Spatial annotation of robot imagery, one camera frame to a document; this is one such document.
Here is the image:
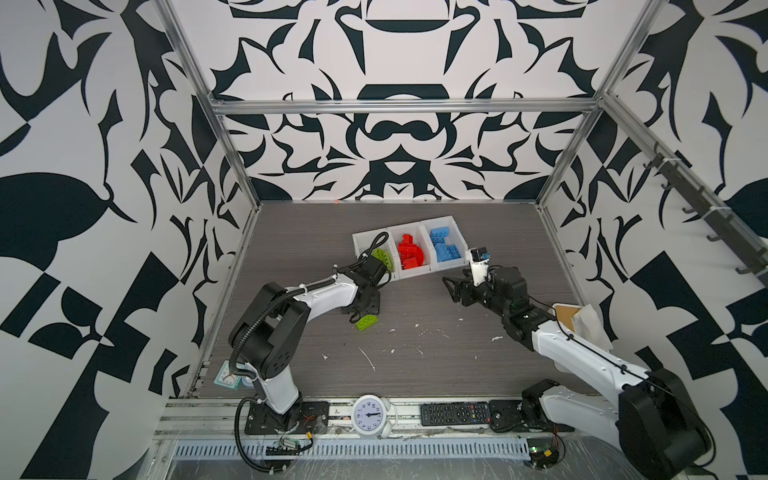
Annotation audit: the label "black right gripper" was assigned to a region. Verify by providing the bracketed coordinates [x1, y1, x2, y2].
[443, 267, 512, 321]

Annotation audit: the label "green slanted lego brick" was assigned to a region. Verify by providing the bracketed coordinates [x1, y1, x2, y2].
[355, 315, 379, 332]

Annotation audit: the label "blue lego brick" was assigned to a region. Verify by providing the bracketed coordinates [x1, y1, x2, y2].
[433, 241, 462, 263]

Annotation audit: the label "red D-shaped lego piece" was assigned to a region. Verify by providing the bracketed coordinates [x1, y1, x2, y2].
[397, 234, 425, 270]

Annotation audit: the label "blue lego brick studs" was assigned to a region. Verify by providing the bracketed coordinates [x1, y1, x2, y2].
[429, 227, 450, 239]

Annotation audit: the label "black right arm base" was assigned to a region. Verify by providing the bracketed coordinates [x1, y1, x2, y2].
[488, 399, 575, 434]

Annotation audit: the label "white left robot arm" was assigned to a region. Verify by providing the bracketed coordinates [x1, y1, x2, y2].
[228, 232, 391, 414]

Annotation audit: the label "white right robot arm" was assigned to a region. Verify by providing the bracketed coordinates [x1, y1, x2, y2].
[443, 267, 717, 479]

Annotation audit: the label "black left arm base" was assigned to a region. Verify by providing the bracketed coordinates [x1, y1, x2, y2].
[244, 401, 330, 435]

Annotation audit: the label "large green lego plate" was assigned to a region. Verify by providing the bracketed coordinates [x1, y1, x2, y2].
[372, 248, 394, 273]

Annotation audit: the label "white right storage bin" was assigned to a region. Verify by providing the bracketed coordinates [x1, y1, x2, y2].
[420, 216, 469, 272]

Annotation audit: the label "white storage bin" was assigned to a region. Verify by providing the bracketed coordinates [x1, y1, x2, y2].
[420, 216, 469, 272]
[387, 222, 431, 280]
[352, 228, 400, 282]

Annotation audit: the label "white left storage bin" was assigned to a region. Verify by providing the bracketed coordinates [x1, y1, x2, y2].
[352, 228, 400, 282]

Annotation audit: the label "white middle storage bin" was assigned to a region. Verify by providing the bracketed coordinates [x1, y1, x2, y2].
[387, 222, 431, 280]

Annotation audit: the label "white analog clock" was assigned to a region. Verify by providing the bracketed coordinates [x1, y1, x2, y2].
[351, 394, 389, 437]

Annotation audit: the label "black remote control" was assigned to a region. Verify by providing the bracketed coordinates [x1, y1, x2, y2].
[420, 402, 491, 427]

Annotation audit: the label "small card with clock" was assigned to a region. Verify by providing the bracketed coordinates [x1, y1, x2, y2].
[213, 360, 254, 390]

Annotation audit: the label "electronics board left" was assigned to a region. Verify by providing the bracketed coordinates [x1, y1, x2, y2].
[264, 433, 314, 456]

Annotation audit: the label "electronics board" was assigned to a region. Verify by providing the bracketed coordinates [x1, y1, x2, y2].
[526, 435, 567, 471]
[264, 433, 314, 456]

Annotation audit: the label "electronics board right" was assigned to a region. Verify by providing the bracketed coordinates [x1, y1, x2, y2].
[526, 435, 567, 471]

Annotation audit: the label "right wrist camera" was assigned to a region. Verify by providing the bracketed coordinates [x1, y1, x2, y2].
[467, 247, 490, 287]

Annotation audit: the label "white perforated cable tray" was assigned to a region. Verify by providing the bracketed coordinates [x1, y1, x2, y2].
[173, 437, 530, 461]

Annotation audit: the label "aluminium frame crossbar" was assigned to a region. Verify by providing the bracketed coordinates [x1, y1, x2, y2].
[212, 98, 597, 115]

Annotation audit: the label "black hook rail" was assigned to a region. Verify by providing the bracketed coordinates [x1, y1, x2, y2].
[644, 141, 767, 288]

